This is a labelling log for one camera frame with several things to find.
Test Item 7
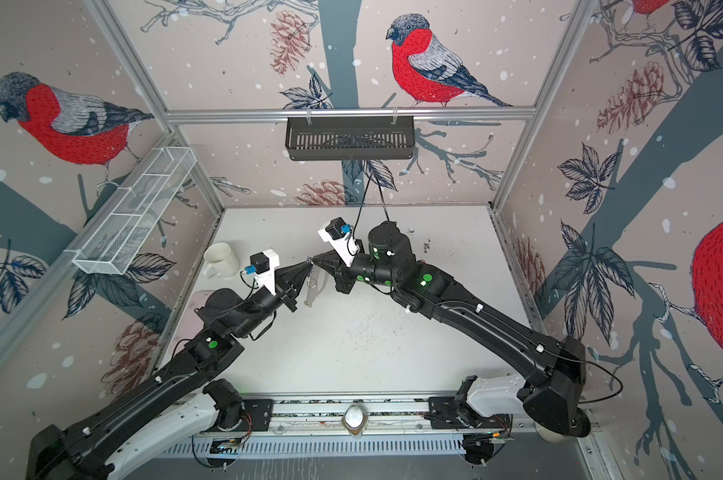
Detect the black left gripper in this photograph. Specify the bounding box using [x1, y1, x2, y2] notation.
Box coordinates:
[232, 260, 311, 341]

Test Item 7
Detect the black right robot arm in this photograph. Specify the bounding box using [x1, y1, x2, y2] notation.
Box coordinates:
[313, 217, 591, 438]

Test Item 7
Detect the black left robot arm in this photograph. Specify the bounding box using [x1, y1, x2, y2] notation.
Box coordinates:
[26, 261, 313, 479]

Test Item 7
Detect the white ceramic mug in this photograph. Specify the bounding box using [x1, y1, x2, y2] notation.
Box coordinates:
[202, 242, 240, 279]

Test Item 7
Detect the pink rectangular tray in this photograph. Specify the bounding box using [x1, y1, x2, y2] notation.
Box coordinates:
[160, 290, 214, 366]

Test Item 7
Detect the small white dome object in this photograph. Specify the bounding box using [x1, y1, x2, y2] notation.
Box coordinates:
[342, 403, 369, 436]

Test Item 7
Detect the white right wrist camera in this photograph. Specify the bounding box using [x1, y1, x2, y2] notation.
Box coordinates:
[318, 217, 360, 267]

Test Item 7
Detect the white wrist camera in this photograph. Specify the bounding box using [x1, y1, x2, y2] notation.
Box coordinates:
[318, 217, 360, 267]
[244, 249, 280, 295]

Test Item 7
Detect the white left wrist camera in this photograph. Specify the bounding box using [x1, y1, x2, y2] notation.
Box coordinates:
[244, 249, 280, 295]

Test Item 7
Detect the black slotted wall basket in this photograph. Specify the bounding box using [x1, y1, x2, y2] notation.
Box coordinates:
[285, 116, 415, 161]

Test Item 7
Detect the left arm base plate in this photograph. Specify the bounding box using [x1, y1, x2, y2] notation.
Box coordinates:
[202, 398, 275, 433]

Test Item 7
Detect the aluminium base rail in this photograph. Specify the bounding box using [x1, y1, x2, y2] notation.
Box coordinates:
[126, 393, 555, 439]

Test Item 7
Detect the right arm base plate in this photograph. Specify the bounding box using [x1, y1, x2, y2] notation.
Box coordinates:
[423, 396, 513, 431]

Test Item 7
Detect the white wire mesh basket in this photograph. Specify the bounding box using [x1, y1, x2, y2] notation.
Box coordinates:
[73, 146, 197, 275]

